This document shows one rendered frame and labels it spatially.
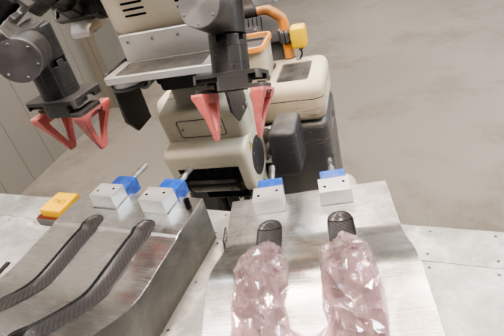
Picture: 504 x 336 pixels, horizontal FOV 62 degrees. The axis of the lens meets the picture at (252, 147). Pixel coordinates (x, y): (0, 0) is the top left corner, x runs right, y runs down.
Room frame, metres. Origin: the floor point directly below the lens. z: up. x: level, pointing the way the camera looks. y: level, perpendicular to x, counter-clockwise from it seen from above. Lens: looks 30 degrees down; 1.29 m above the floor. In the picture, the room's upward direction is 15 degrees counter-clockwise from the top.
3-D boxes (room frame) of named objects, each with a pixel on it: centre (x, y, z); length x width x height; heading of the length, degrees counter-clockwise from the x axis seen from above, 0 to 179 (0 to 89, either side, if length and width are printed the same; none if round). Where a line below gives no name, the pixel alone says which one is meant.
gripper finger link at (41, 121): (0.65, 0.28, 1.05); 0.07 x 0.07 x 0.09; 62
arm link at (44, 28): (0.64, 0.26, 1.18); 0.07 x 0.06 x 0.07; 5
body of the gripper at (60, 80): (0.64, 0.26, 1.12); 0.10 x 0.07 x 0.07; 62
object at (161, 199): (0.63, 0.15, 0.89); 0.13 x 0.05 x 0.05; 151
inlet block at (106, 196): (0.68, 0.25, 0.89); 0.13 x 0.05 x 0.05; 151
